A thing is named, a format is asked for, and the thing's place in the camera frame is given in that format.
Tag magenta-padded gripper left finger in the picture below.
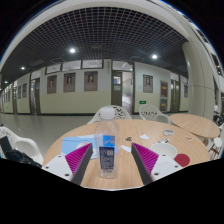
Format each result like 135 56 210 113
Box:
42 142 94 186

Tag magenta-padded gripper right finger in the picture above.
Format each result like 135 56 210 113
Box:
130 142 184 186

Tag clear plastic water bottle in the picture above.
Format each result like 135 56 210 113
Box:
94 107 120 179

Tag white paper cup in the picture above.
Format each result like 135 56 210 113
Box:
149 142 178 160

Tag flat round red coaster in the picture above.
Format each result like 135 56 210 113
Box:
173 153 191 168

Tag blue printed paper sheet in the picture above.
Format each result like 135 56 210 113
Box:
60 134 98 160

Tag black bag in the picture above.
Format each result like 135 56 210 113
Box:
0 135 43 168

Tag round wooden side table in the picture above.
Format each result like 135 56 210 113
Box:
169 113 221 146

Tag white chair with wooden legs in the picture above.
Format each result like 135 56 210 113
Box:
208 123 224 161

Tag person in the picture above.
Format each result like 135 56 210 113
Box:
213 102 221 116

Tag dark green door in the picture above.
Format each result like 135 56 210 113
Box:
111 70 124 108

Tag ceiling lights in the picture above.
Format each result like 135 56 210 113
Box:
19 47 159 71

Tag red wall notice board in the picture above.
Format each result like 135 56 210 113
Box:
160 80 169 112

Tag framed wall portraits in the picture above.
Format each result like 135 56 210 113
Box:
16 70 189 100

